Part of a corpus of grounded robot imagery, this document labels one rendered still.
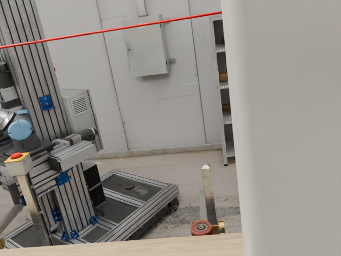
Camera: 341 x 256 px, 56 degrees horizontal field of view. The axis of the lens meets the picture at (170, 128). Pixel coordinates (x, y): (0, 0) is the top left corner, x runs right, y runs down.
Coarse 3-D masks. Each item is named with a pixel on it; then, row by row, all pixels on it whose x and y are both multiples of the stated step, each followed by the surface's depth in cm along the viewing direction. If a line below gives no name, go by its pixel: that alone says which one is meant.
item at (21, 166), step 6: (24, 156) 127; (6, 162) 125; (12, 162) 125; (18, 162) 125; (24, 162) 127; (30, 162) 131; (12, 168) 126; (18, 168) 126; (24, 168) 126; (30, 168) 130; (12, 174) 127; (18, 174) 127; (24, 174) 126
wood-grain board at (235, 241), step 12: (132, 240) 119; (144, 240) 118; (156, 240) 116; (168, 240) 116; (180, 240) 115; (192, 240) 114; (204, 240) 113; (216, 240) 112; (228, 240) 111; (240, 240) 110; (0, 252) 124; (12, 252) 123; (24, 252) 122; (36, 252) 120; (48, 252) 119; (60, 252) 118; (72, 252) 117; (84, 252) 116; (96, 252) 115; (108, 252) 114; (120, 252) 113; (132, 252) 112; (144, 252) 112; (156, 252) 111; (168, 252) 110; (180, 252) 109; (192, 252) 108; (204, 252) 107; (216, 252) 106; (228, 252) 105; (240, 252) 105
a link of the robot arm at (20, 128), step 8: (0, 112) 164; (8, 112) 168; (0, 120) 164; (8, 120) 165; (16, 120) 166; (24, 120) 169; (0, 128) 167; (8, 128) 165; (16, 128) 166; (24, 128) 168; (16, 136) 167; (24, 136) 169
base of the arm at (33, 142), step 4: (32, 132) 187; (32, 136) 186; (36, 136) 190; (24, 140) 183; (28, 140) 184; (32, 140) 186; (36, 140) 188; (40, 140) 192; (16, 144) 184; (20, 144) 183; (24, 144) 183; (28, 144) 184; (32, 144) 185; (36, 144) 187; (40, 144) 190; (16, 148) 184; (20, 148) 183; (24, 148) 183; (28, 148) 184; (32, 148) 185; (36, 148) 187; (16, 152) 185; (20, 152) 184; (24, 152) 184
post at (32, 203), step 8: (24, 176) 129; (24, 184) 130; (32, 184) 134; (24, 192) 132; (32, 192) 133; (32, 200) 133; (32, 208) 134; (40, 208) 136; (32, 216) 136; (40, 216) 136; (40, 224) 137; (40, 232) 138; (48, 232) 140; (40, 240) 140; (48, 240) 141
